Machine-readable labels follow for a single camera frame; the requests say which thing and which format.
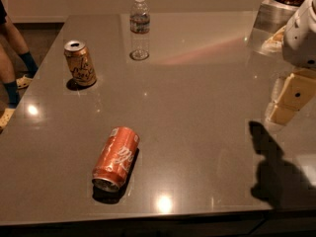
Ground yellow clog far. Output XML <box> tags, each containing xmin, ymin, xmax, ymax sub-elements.
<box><xmin>16</xmin><ymin>75</ymin><xmax>33</xmax><ymax>90</ymax></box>

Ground person's right leg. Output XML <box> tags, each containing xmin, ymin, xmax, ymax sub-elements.
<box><xmin>0</xmin><ymin>0</ymin><xmax>40</xmax><ymax>78</ymax></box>

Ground person's leg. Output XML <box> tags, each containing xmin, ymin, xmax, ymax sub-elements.
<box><xmin>0</xmin><ymin>0</ymin><xmax>40</xmax><ymax>78</ymax></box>
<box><xmin>0</xmin><ymin>44</ymin><xmax>20</xmax><ymax>109</ymax></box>

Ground clear plastic water bottle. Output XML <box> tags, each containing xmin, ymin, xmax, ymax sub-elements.
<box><xmin>129</xmin><ymin>0</ymin><xmax>150</xmax><ymax>61</ymax></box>

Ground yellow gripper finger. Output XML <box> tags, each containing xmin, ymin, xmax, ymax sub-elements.
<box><xmin>268</xmin><ymin>68</ymin><xmax>316</xmax><ymax>125</ymax></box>
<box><xmin>271</xmin><ymin>77</ymin><xmax>286</xmax><ymax>106</ymax></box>

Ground gold LaCroix can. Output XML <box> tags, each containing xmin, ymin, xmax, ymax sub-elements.
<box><xmin>64</xmin><ymin>39</ymin><xmax>97</xmax><ymax>87</ymax></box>

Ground yellow clog near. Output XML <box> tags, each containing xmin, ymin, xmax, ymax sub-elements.
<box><xmin>0</xmin><ymin>108</ymin><xmax>15</xmax><ymax>130</ymax></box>

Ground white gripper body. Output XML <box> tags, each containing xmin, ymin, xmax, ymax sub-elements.
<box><xmin>282</xmin><ymin>0</ymin><xmax>316</xmax><ymax>68</ymax></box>

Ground person's left leg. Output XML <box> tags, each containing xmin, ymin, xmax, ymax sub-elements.
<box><xmin>0</xmin><ymin>44</ymin><xmax>20</xmax><ymax>109</ymax></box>

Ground yellow clog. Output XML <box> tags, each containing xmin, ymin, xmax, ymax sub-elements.
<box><xmin>0</xmin><ymin>108</ymin><xmax>15</xmax><ymax>130</ymax></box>
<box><xmin>16</xmin><ymin>75</ymin><xmax>33</xmax><ymax>90</ymax></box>

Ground orange soda can lying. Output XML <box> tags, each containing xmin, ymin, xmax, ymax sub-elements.
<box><xmin>92</xmin><ymin>126</ymin><xmax>140</xmax><ymax>193</ymax></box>

